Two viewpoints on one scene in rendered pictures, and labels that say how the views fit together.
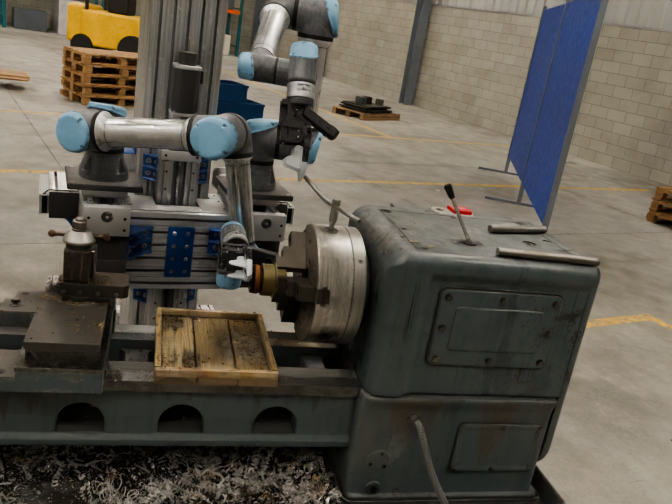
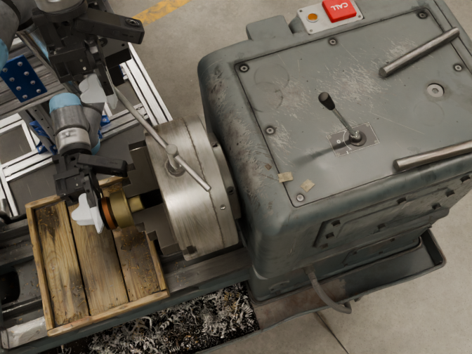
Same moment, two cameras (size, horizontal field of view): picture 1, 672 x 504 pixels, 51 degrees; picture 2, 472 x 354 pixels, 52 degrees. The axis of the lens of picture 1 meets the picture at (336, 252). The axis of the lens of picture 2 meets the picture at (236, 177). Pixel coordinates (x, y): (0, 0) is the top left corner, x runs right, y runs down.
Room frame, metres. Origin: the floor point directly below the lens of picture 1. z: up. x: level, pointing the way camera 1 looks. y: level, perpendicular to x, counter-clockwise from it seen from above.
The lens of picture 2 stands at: (1.33, -0.09, 2.10)
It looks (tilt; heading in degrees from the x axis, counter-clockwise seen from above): 66 degrees down; 359
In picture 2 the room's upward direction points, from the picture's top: 3 degrees counter-clockwise
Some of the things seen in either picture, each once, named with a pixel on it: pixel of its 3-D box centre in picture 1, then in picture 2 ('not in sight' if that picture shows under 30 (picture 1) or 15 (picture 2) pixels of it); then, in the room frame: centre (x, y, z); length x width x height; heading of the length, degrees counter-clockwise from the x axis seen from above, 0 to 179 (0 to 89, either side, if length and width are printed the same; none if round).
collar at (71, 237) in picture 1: (79, 235); not in sight; (1.67, 0.65, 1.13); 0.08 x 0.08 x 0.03
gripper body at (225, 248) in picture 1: (235, 255); (76, 175); (1.80, 0.27, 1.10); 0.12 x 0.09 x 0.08; 15
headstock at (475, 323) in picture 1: (456, 296); (341, 134); (1.89, -0.36, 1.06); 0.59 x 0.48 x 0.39; 106
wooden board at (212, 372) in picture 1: (213, 344); (95, 249); (1.69, 0.28, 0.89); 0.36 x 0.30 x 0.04; 16
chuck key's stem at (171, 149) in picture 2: (332, 219); (175, 160); (1.74, 0.02, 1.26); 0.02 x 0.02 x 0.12
